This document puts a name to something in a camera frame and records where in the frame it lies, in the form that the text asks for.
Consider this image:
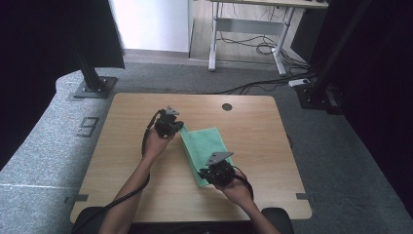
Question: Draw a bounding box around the green cloth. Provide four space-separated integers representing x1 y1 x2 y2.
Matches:
179 126 235 188

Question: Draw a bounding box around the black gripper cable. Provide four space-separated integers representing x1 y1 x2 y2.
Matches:
231 165 255 200
70 109 164 234

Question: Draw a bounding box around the long black floor cable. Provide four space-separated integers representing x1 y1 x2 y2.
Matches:
217 71 319 96

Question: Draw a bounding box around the person's left hand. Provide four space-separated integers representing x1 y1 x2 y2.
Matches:
142 128 176 161

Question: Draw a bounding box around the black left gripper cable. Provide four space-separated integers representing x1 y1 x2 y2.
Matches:
70 109 164 234

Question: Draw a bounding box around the white desk frame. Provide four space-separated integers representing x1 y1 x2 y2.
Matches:
207 0 330 77

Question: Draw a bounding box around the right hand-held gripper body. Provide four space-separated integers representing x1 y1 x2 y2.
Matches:
204 150 237 187

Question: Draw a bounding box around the black curtain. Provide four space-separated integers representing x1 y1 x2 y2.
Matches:
308 0 413 219
0 0 127 171

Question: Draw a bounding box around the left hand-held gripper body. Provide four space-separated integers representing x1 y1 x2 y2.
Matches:
154 105 179 138

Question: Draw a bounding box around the black metal stand with base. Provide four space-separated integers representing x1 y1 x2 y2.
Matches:
296 0 373 115

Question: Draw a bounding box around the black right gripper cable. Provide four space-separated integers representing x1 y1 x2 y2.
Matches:
231 165 255 200

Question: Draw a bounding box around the person's right hand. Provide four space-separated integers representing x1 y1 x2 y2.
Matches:
213 176 255 208

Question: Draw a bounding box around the tangle of black cables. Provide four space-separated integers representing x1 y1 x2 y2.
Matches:
216 4 310 71

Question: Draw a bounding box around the black metal stand with plate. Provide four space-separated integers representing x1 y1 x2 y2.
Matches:
72 45 119 99

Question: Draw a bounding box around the grey tape strip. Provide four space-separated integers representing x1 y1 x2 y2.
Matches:
295 192 317 201
63 193 90 206

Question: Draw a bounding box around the white power strip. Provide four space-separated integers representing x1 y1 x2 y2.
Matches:
287 77 312 88

